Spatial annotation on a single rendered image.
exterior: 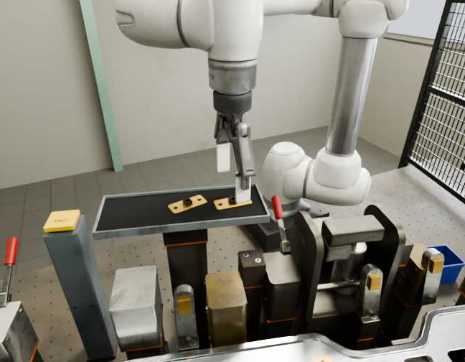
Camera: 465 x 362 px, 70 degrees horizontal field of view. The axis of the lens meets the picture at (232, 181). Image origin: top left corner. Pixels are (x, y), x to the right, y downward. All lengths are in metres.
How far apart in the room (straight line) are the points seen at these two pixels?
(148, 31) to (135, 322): 0.52
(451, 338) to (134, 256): 1.02
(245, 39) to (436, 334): 0.67
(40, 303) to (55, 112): 2.27
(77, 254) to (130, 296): 0.21
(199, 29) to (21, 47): 2.70
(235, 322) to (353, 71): 0.78
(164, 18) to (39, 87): 2.71
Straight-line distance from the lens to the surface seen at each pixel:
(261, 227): 1.30
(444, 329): 0.84
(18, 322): 0.80
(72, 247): 0.81
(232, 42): 0.59
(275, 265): 0.74
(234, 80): 0.61
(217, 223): 0.71
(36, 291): 1.36
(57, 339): 1.19
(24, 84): 3.30
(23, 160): 3.52
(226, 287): 0.69
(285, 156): 1.23
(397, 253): 0.74
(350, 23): 1.08
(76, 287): 0.89
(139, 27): 0.68
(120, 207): 0.80
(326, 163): 1.19
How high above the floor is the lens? 1.60
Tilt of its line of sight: 31 degrees down
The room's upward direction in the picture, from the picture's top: straight up
